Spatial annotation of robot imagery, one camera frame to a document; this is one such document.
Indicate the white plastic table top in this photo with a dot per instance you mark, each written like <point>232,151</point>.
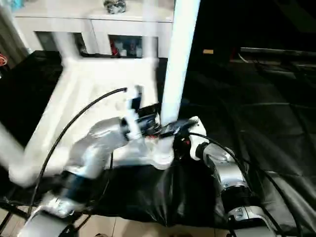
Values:
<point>94,98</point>

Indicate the white plastic table leg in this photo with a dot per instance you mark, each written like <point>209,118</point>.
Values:
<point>11,148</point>
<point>64,34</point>
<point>149,29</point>
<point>177,59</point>

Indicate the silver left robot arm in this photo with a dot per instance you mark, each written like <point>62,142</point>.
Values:
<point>94,158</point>

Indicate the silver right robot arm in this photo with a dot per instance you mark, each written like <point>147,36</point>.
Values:
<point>229,173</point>

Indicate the black plastic mat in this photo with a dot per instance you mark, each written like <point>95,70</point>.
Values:
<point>256,148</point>

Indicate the small red bottle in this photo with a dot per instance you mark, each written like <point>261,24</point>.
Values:
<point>114,48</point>

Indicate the small tan tag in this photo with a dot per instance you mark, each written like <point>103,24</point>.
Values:
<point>208,51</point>

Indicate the white cabinet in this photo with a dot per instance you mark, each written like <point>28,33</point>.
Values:
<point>94,22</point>

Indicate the grey crumpled bundle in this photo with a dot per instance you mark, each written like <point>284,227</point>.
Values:
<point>115,6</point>

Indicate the black metal stand frame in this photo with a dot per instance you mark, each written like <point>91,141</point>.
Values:
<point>12,212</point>

